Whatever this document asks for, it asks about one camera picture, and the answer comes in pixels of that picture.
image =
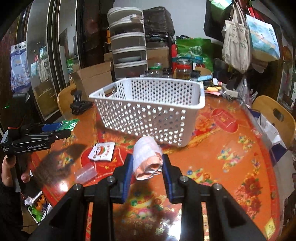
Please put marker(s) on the red patterned tablecloth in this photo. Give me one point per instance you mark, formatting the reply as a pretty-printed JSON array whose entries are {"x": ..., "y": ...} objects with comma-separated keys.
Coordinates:
[{"x": 226, "y": 147}]

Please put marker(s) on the right wooden chair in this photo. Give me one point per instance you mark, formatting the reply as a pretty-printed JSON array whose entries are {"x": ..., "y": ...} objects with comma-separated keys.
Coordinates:
[{"x": 277, "y": 115}]

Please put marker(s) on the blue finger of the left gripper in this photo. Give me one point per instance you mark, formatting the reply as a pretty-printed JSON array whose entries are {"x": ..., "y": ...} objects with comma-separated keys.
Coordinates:
[
  {"x": 51, "y": 127},
  {"x": 60, "y": 134}
]

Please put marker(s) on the black phone clamp stand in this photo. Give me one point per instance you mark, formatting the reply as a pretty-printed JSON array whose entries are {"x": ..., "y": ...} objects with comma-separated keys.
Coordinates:
[{"x": 79, "y": 106}]

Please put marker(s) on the open cardboard box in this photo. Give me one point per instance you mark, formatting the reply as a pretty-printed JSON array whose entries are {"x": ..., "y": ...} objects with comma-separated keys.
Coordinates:
[{"x": 92, "y": 78}]

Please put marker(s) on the person left hand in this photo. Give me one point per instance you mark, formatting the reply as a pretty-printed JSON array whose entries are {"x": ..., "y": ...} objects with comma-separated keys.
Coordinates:
[{"x": 9, "y": 172}]

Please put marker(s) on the blue illustrated tote bag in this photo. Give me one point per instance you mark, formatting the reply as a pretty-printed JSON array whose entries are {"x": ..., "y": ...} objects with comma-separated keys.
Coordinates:
[{"x": 264, "y": 42}]

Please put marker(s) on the black plastic bag bundle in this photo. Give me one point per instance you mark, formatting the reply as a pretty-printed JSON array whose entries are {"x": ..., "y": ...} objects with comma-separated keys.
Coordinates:
[{"x": 158, "y": 21}]

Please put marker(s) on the green lid glass jar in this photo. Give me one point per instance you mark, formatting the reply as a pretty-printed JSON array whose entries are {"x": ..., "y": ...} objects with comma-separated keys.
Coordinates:
[{"x": 156, "y": 70}]

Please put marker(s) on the left wooden chair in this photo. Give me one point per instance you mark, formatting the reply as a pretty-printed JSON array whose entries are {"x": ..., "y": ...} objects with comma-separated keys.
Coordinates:
[{"x": 65, "y": 98}]

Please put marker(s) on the green shopping bag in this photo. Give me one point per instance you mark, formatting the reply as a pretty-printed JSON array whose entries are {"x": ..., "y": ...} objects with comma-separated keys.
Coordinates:
[{"x": 198, "y": 50}]

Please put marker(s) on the red lid pickle jar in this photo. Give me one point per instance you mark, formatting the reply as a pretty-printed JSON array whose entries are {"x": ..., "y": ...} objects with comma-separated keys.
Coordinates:
[{"x": 184, "y": 69}]

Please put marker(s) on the white cartoon snack packet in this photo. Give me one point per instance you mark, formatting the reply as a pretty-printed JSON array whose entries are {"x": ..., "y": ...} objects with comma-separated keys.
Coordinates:
[{"x": 102, "y": 152}]

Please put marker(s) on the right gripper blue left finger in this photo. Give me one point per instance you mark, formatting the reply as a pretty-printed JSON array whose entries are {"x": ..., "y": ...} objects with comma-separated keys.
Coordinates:
[{"x": 123, "y": 176}]

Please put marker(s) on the grey plastic drawer tower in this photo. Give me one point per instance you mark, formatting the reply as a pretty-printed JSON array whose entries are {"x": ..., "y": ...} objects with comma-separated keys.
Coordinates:
[{"x": 127, "y": 39}]

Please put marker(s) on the blue white hanging packet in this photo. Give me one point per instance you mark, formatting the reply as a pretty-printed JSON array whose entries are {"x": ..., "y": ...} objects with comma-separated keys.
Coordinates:
[{"x": 20, "y": 77}]

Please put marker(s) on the green foil packet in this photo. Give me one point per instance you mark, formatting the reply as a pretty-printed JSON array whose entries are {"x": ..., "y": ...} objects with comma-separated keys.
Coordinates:
[{"x": 68, "y": 124}]

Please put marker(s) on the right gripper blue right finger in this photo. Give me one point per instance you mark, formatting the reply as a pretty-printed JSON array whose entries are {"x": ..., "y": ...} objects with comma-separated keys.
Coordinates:
[{"x": 171, "y": 177}]

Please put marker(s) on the white pink cloth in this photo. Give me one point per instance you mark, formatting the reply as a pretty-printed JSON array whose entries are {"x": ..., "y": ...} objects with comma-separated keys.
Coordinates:
[{"x": 147, "y": 159}]

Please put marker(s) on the white perforated plastic basket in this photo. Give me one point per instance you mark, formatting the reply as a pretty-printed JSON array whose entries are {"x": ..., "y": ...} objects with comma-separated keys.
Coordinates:
[{"x": 163, "y": 108}]

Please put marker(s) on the brown cardboard box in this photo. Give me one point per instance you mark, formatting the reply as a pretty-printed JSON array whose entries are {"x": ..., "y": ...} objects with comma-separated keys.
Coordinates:
[{"x": 158, "y": 55}]

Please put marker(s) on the beige canvas tote bag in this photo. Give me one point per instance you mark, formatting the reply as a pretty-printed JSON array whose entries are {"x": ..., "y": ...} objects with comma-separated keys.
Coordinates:
[{"x": 236, "y": 50}]

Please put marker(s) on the wooden chair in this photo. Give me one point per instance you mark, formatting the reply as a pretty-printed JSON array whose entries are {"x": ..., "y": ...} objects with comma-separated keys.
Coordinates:
[
  {"x": 65, "y": 98},
  {"x": 277, "y": 115}
]

